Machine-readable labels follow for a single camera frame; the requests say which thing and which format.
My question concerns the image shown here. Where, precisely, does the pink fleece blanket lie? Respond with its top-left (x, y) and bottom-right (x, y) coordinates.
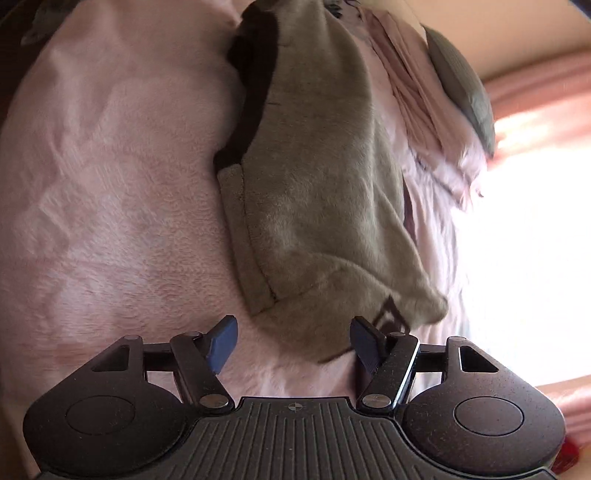
top-left (0, 0), bottom-right (491, 418)

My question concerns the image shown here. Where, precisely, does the grey cushion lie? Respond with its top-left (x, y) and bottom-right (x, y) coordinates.
top-left (422, 25), bottom-right (498, 158)

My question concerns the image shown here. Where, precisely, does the pink curtain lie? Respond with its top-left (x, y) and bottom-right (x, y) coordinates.
top-left (480, 59), bottom-right (591, 160)

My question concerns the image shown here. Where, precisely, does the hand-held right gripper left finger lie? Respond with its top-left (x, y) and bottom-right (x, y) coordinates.
top-left (79, 315), bottom-right (239, 413)

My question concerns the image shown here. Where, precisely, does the pink pillow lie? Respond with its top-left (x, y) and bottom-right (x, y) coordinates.
top-left (365, 7), bottom-right (489, 209)

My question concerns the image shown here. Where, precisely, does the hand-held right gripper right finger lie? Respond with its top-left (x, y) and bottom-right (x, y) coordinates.
top-left (349, 316), bottom-right (512, 414)

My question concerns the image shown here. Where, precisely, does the grey fleece garment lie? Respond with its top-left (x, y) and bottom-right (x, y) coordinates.
top-left (213, 0), bottom-right (450, 363)

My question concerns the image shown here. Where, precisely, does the red object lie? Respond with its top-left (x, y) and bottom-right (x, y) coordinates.
top-left (555, 438), bottom-right (581, 475)

